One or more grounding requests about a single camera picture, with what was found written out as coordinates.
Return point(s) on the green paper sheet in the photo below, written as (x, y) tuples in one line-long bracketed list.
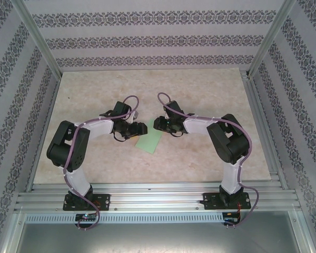
[(147, 143)]

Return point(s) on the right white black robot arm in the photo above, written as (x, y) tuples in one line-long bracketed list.
[(197, 126)]

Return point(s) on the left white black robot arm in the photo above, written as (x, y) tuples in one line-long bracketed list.
[(100, 129)]

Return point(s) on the grey metal sheet panel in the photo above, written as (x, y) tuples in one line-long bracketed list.
[(158, 239)]

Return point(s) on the small circuit board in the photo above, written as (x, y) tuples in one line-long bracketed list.
[(230, 218), (85, 217)]

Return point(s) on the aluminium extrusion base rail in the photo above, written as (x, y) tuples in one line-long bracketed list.
[(158, 197)]

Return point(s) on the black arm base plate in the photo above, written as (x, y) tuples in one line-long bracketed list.
[(105, 201), (208, 201)]

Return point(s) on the aluminium side rail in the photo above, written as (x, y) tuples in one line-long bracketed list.
[(43, 134), (256, 105)]

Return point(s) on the aluminium frame post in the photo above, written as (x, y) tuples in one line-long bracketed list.
[(37, 37), (271, 37)]

